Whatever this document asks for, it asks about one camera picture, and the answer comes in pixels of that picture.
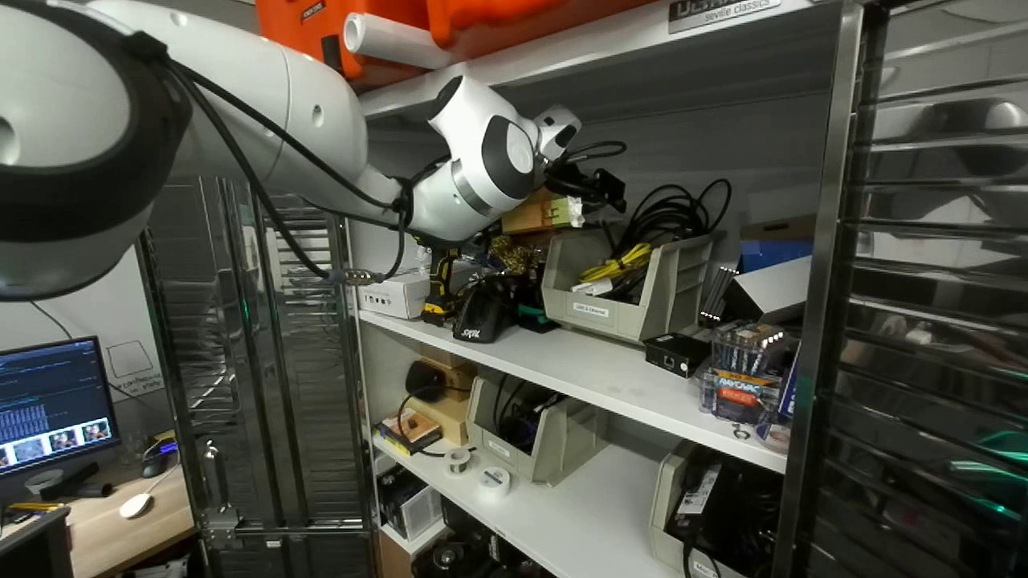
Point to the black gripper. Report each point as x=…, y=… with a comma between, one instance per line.
x=590, y=189

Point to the small black box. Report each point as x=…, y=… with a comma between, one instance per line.
x=675, y=353

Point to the wooden desk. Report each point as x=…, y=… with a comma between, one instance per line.
x=116, y=542

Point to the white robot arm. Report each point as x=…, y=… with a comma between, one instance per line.
x=290, y=97

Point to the black round device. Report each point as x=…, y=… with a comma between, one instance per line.
x=426, y=379

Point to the light wooden box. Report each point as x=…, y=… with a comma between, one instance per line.
x=458, y=411

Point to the yellow black power drill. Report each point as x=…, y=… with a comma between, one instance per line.
x=437, y=291

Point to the small orange white box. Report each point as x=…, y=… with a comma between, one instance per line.
x=405, y=436

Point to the orange case with black latch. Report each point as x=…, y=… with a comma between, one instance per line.
x=299, y=27

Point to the white cardboard product box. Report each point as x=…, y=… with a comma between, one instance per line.
x=396, y=294

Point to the clear bit set box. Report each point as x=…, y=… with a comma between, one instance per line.
x=750, y=374

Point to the orange plastic case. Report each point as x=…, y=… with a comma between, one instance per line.
x=503, y=18

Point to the computer monitor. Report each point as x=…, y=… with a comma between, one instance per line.
x=54, y=404

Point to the white shelf unit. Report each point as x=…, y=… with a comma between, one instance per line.
x=580, y=363

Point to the grey storage bin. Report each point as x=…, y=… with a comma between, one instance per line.
x=557, y=438
x=668, y=493

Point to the white roll tube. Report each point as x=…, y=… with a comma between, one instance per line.
x=396, y=41

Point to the yellow handheld tool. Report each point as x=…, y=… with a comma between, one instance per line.
x=540, y=212

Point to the white computer mouse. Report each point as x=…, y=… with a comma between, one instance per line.
x=137, y=507

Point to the black battery charger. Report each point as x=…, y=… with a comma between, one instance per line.
x=483, y=316

